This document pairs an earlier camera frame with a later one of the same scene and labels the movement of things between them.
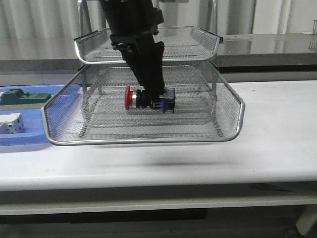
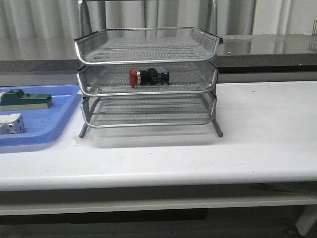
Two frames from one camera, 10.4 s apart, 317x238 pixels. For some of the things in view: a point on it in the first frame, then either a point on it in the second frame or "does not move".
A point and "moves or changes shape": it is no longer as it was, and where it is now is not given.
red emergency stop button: [139, 99] moves or changes shape
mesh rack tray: [90, 108] moves or changes shape
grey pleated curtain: [37, 17] does not move
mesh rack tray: [181, 44] does not move
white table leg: [307, 219] does not move
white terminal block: [12, 123] does not move
